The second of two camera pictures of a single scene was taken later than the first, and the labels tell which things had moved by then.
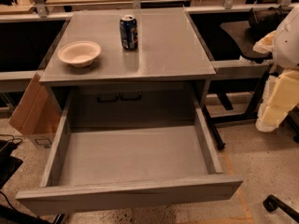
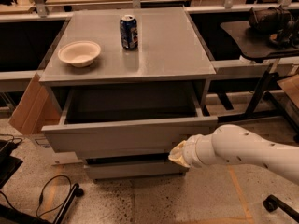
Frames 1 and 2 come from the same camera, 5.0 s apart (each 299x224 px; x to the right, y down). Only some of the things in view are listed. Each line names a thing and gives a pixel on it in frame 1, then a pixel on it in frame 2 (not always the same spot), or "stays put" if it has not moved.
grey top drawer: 118,166 → 126,120
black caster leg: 271,203 stays put
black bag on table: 266,20 stays put
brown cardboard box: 37,114 stays put
